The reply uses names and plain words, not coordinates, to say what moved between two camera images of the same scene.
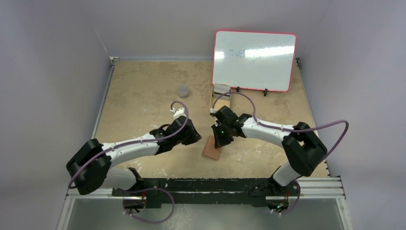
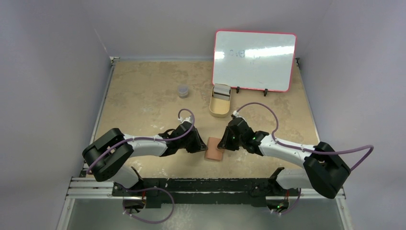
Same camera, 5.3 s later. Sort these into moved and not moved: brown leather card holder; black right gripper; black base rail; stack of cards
Moved: black right gripper
Not moved: black base rail; brown leather card holder; stack of cards
